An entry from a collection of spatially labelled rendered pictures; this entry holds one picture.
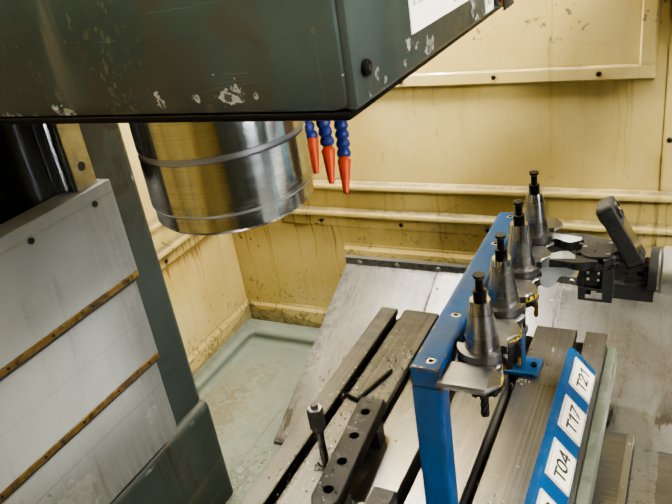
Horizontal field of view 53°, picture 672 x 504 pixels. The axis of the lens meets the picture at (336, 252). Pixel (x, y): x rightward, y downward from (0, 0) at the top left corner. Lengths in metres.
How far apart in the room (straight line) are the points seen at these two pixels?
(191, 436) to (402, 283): 0.71
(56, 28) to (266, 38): 0.18
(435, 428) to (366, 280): 1.01
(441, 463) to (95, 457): 0.59
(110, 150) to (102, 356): 0.34
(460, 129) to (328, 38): 1.24
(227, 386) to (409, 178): 0.79
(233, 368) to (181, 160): 1.52
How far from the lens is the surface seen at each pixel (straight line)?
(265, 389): 1.96
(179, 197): 0.62
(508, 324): 0.95
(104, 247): 1.15
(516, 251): 1.05
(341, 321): 1.82
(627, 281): 1.18
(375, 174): 1.78
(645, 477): 1.46
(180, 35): 0.50
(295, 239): 2.00
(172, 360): 1.39
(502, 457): 1.21
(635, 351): 1.66
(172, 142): 0.60
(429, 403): 0.89
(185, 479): 1.48
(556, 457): 1.15
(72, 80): 0.58
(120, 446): 1.28
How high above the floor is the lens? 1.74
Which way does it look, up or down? 26 degrees down
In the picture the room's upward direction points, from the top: 9 degrees counter-clockwise
